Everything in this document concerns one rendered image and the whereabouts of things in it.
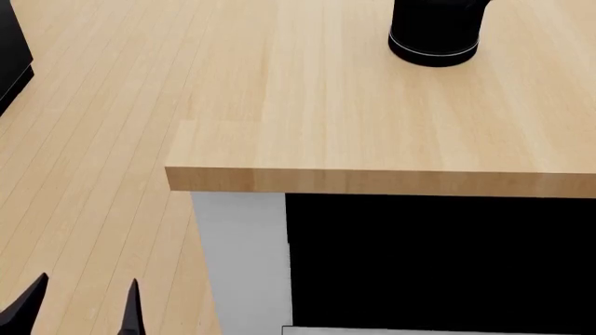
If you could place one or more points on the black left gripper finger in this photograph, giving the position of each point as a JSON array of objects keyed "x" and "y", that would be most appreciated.
[
  {"x": 23, "y": 310},
  {"x": 132, "y": 310}
]

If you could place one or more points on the black dishwasher door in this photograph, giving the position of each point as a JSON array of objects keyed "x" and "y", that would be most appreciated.
[{"x": 437, "y": 261}]

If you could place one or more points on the white cabinet panel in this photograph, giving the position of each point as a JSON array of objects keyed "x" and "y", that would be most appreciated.
[{"x": 242, "y": 261}]

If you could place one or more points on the wooden countertop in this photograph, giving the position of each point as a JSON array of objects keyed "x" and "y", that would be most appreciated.
[{"x": 372, "y": 104}]

